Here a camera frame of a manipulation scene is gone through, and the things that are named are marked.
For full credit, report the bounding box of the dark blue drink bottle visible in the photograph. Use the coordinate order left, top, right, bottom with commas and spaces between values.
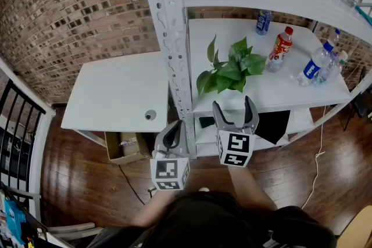
255, 9, 273, 36

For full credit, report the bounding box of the black metal railing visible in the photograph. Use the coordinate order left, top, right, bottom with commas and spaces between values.
0, 78, 47, 193

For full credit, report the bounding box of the white metal shelf rack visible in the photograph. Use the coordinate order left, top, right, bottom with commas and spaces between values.
136, 0, 372, 159

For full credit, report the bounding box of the small black flat object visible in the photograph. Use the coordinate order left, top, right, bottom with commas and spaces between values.
198, 116, 216, 129

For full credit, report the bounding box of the grey metal chair frame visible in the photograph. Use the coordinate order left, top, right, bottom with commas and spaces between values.
46, 221, 103, 240

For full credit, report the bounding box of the blue bag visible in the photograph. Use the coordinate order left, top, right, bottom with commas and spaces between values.
3, 196, 27, 245

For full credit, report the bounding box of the person's black clothing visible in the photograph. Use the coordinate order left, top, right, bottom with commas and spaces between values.
86, 191, 338, 248

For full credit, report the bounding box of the teal object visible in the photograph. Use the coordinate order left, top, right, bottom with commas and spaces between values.
355, 5, 372, 26

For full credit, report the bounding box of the blue label cola bottle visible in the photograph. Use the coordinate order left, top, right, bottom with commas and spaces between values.
296, 39, 335, 87

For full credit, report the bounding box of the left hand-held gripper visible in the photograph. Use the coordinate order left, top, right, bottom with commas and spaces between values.
150, 120, 191, 191

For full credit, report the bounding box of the white square table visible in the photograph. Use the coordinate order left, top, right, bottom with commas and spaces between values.
60, 51, 170, 133

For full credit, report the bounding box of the black floor cable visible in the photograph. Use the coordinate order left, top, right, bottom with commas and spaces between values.
118, 164, 146, 206

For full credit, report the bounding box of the light wooden chair seat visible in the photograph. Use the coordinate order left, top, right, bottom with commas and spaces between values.
336, 205, 372, 248

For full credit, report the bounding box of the black chair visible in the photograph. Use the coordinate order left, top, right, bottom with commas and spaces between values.
344, 66, 372, 132

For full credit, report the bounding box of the white banister post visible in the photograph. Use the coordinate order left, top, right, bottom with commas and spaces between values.
0, 57, 57, 221

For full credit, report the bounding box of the clear bottle blue cap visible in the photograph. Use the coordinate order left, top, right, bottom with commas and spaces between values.
330, 29, 341, 53

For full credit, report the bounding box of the person's right forearm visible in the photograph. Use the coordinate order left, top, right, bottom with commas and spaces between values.
226, 166, 278, 212

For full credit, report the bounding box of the clear bottle green cap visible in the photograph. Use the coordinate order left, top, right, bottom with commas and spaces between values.
313, 50, 349, 88

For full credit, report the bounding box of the red label drink bottle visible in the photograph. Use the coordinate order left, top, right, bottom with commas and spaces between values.
266, 26, 294, 73

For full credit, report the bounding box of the black cloth sheet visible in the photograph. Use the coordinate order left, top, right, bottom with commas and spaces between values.
255, 110, 291, 146

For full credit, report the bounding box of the open cardboard box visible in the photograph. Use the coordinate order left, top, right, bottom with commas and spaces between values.
104, 131, 151, 166

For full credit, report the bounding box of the person's left forearm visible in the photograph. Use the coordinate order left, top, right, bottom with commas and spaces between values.
130, 189, 177, 228

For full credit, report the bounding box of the white cord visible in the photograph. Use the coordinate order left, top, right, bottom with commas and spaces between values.
300, 106, 327, 210

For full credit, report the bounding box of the green leafy plant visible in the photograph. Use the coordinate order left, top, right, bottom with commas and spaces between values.
196, 34, 268, 97

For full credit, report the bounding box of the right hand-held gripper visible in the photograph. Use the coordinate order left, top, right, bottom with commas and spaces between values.
212, 95, 260, 168

